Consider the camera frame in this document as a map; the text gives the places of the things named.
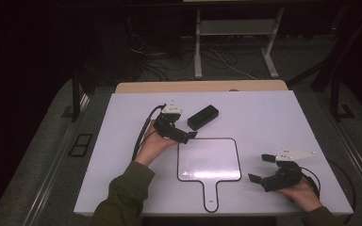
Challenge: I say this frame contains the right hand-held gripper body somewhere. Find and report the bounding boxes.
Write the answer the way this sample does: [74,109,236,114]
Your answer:
[260,147,317,193]

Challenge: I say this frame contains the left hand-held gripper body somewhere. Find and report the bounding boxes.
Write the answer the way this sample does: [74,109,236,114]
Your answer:
[153,100,190,145]

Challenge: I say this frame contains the person's right hand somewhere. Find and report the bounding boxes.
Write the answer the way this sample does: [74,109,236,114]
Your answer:
[275,169,324,213]

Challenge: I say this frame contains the person's left hand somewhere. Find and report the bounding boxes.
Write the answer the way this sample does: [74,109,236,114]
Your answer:
[134,119,179,167]

